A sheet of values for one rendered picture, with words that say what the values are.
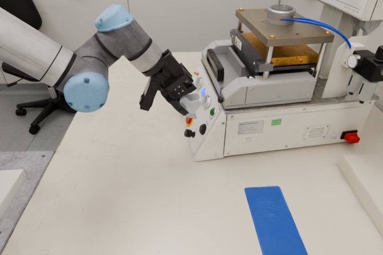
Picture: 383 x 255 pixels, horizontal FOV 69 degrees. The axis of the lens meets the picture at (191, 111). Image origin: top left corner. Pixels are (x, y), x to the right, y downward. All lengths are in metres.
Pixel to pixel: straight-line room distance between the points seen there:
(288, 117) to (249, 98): 0.14
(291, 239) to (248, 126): 0.30
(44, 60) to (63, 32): 2.08
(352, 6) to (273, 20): 0.19
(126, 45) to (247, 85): 0.32
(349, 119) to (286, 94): 0.25
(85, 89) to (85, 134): 0.50
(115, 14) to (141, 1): 1.74
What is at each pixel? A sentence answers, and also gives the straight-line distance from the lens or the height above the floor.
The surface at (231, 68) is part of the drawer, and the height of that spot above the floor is 0.97.
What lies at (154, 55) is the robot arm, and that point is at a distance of 0.66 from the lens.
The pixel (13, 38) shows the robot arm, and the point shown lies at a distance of 0.53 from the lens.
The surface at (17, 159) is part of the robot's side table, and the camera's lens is 1.01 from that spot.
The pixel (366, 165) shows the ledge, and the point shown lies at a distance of 0.92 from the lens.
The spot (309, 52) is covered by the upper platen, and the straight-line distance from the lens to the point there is 0.87.
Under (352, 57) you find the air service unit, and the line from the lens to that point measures 0.78.
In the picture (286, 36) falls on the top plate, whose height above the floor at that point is 1.11.
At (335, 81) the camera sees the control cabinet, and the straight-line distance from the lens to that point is 0.87.
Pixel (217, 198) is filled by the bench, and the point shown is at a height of 0.75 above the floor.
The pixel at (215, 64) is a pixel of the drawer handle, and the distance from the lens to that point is 0.81.
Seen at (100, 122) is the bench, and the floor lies 0.75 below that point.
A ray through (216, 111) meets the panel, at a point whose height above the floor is 0.91.
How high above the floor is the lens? 1.36
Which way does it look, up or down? 35 degrees down
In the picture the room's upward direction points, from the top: straight up
